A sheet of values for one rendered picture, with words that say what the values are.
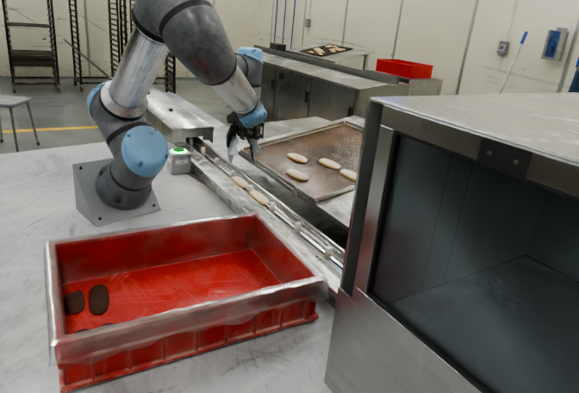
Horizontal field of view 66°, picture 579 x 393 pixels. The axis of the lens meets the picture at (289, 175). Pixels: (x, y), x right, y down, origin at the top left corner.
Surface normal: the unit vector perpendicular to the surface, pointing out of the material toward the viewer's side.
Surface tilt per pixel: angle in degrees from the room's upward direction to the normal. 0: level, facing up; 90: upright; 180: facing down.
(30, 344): 0
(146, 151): 52
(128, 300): 0
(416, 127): 90
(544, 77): 90
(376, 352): 90
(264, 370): 0
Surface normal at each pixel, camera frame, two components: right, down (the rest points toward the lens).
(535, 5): -0.85, 0.11
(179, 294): 0.09, -0.93
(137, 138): 0.61, -0.34
